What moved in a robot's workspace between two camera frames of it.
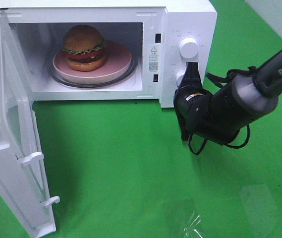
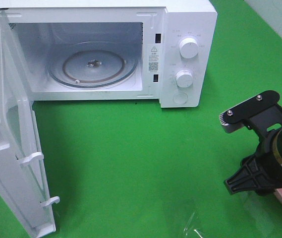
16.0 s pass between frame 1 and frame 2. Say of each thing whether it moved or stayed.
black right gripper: moved
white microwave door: stayed
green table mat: stayed
